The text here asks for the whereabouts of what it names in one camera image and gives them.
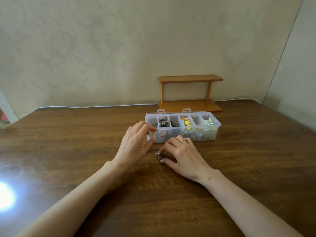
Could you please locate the white door frame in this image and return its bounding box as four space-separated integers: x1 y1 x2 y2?
0 89 19 124

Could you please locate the person's left hand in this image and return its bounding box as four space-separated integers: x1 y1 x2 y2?
112 120 158 171

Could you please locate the person's left forearm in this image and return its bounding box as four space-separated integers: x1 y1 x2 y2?
14 161 124 237

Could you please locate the white cable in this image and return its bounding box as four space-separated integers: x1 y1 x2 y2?
33 98 262 111

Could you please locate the small wooden shelf rack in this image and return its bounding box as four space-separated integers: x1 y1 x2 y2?
158 74 224 113

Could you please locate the person's right hand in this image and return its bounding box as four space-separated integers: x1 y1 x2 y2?
159 135 222 184

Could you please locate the person's right forearm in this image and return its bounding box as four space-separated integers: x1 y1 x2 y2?
201 170 303 237

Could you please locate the clear plastic compartment box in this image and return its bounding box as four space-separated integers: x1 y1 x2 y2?
145 108 222 144

